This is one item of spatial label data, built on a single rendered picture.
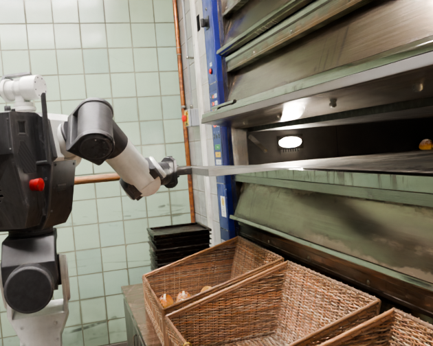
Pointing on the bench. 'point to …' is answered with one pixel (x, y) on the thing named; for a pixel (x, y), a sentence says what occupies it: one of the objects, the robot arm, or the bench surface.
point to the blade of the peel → (234, 169)
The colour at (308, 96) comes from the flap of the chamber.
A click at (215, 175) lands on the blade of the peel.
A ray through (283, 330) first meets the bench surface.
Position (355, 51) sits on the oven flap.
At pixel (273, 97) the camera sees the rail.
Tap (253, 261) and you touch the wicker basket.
